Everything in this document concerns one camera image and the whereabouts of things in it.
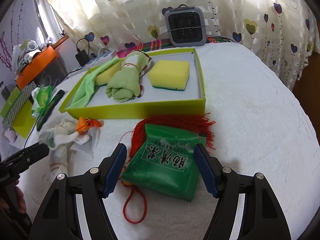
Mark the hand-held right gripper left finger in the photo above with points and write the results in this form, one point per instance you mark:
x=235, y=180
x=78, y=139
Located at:
x=113, y=172

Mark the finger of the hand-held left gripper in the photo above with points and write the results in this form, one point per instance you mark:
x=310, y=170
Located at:
x=35, y=153

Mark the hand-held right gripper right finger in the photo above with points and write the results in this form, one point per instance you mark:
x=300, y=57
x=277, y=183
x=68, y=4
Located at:
x=206, y=172

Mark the white sock bundle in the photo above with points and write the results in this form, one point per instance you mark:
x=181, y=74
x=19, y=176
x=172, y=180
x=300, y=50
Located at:
x=58, y=160

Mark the green foil packet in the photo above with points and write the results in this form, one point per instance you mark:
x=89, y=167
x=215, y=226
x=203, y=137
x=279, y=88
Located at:
x=162, y=180

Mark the white green sock pair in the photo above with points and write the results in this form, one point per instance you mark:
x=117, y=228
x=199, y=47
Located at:
x=80, y=137

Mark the red tassel knot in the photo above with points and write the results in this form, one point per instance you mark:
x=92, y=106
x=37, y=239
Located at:
x=175, y=120

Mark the lime green cardboard box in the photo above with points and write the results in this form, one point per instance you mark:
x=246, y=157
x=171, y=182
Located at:
x=150, y=110

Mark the light green cloth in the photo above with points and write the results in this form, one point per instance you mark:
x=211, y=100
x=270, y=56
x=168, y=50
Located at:
x=87, y=85

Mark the green towel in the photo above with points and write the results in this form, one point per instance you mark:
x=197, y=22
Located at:
x=122, y=85

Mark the plain yellow sponge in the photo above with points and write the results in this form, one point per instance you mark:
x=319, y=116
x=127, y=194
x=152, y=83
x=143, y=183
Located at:
x=107, y=76

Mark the yellow sponge with green base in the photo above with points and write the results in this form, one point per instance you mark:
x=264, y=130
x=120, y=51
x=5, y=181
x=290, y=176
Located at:
x=170, y=73

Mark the person's left hand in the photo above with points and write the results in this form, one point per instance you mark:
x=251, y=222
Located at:
x=21, y=200

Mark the black phone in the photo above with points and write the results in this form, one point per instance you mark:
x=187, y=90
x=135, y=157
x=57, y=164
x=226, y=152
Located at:
x=51, y=110

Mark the green striped box lid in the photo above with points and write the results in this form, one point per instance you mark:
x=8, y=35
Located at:
x=17, y=102

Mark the green white wrapper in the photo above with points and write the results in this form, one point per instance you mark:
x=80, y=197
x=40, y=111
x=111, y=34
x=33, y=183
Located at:
x=43, y=97

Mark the dark glass tank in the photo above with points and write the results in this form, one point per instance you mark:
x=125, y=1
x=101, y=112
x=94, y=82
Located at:
x=52, y=72

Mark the orange tray with clutter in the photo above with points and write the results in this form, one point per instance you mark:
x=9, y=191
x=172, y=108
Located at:
x=35, y=65

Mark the white clutter pile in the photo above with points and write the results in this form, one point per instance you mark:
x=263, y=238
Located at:
x=30, y=52

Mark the black power adapter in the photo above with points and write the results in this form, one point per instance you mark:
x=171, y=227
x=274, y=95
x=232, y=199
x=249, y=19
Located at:
x=82, y=58

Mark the blue white pack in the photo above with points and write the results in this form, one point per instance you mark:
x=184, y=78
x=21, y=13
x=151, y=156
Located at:
x=105, y=55

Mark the plaid multicoloured cloth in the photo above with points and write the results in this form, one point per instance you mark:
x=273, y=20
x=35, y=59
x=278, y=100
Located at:
x=150, y=45

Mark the brown wooden cabinet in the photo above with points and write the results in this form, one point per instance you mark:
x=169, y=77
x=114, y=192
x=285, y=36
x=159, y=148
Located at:
x=311, y=80

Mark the small grey fan heater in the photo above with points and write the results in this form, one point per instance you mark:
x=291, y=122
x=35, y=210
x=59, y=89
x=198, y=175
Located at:
x=186, y=27

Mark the heart print curtain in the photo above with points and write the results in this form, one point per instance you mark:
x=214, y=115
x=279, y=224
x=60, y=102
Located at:
x=250, y=10

